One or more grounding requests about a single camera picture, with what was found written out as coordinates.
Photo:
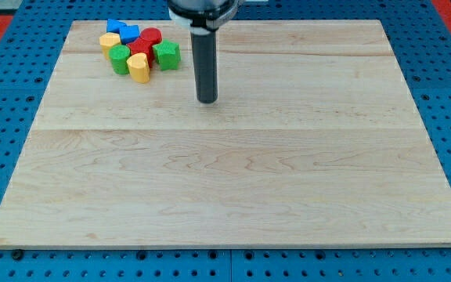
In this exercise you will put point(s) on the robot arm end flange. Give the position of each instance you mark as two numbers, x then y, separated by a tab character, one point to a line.
202	16

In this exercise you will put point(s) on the green star block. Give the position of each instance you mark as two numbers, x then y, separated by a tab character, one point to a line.
167	54

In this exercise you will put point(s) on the yellow heart block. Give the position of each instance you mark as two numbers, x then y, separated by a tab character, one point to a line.
138	67

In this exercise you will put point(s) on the red star block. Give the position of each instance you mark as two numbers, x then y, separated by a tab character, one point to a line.
143	46

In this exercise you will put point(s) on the wooden board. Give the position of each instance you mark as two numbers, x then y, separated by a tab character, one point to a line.
315	142

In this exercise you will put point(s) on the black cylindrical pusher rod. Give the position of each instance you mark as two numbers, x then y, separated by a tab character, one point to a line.
205	64

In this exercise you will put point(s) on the red cylinder block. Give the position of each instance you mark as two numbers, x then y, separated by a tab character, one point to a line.
152	35

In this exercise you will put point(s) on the green cylinder block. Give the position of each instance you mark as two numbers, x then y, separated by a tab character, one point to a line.
118	56

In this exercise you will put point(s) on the blue cube block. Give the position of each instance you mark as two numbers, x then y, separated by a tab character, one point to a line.
129	33

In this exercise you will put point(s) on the yellow pentagon block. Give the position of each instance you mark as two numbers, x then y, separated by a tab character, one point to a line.
107	41

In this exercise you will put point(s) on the blue triangle block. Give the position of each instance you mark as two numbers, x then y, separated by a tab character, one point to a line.
114	26

